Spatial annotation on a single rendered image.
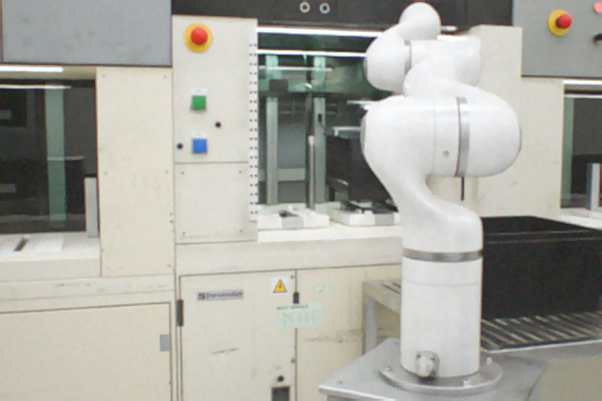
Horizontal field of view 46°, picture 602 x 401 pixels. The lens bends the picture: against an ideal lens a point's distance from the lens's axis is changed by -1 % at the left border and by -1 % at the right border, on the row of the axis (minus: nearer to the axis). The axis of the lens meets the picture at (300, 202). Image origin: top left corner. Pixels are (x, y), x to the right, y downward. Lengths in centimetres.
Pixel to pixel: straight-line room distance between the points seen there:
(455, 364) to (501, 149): 32
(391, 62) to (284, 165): 130
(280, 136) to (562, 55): 108
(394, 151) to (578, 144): 168
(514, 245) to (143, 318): 85
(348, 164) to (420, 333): 98
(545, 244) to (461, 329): 48
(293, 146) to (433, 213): 166
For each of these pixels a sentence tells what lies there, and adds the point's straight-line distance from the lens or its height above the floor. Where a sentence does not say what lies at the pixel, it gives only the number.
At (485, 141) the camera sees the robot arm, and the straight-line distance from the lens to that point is 103.
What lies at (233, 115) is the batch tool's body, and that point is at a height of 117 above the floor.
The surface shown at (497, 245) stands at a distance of 144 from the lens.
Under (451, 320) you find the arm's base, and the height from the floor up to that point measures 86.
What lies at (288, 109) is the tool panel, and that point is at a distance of 264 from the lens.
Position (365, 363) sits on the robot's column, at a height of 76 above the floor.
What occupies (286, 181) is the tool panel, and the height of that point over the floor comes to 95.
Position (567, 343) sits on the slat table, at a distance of 136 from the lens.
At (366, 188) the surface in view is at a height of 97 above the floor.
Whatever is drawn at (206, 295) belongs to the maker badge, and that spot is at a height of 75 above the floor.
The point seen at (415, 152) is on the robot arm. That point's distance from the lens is 102.
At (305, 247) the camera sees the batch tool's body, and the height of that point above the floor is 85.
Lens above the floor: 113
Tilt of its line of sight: 6 degrees down
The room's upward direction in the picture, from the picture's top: straight up
